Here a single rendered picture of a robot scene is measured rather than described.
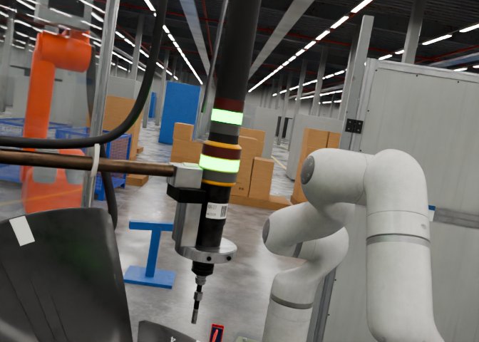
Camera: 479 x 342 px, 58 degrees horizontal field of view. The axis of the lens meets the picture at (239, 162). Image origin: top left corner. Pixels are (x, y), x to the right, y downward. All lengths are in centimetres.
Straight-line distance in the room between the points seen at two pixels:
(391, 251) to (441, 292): 191
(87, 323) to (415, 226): 44
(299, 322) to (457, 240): 142
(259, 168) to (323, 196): 725
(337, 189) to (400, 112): 154
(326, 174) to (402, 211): 20
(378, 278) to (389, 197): 12
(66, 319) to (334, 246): 81
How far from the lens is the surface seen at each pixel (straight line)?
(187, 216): 47
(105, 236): 58
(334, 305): 247
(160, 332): 82
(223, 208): 48
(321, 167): 82
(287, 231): 111
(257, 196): 816
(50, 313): 53
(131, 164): 45
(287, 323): 123
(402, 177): 69
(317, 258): 120
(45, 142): 43
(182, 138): 973
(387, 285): 65
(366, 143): 231
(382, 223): 67
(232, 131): 47
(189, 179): 46
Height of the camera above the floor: 161
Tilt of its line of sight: 6 degrees down
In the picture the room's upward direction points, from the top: 9 degrees clockwise
